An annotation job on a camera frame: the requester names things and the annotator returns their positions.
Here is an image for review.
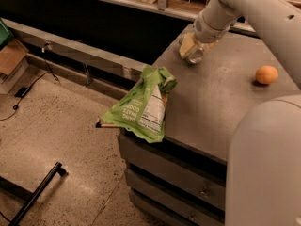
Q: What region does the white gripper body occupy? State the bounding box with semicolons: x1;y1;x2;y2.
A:
193;10;236;43

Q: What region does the silver 7up soda can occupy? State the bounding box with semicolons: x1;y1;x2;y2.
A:
178;35;205;65

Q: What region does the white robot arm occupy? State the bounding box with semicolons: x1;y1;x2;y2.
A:
193;0;301;226

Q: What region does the green rice chip bag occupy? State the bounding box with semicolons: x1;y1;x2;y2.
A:
101;66;177;143

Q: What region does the orange fruit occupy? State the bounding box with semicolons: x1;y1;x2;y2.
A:
255;65;278;85

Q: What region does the grey drawer cabinet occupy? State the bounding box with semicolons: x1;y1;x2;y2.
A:
119;33;300;226

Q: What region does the black power adapter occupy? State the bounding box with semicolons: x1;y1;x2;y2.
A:
15;87;30;98

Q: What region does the brown cardboard box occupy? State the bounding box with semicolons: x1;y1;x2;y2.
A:
0;39;28;75

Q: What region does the green plastic bin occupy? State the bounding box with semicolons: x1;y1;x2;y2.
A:
0;19;13;48

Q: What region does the black metal stand leg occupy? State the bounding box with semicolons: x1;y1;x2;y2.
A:
0;162;68;226

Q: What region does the grey metal rail ledge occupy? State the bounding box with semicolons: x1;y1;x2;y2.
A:
0;18;149;101

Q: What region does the black floor cable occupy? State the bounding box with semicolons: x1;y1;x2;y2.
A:
0;44;60;122

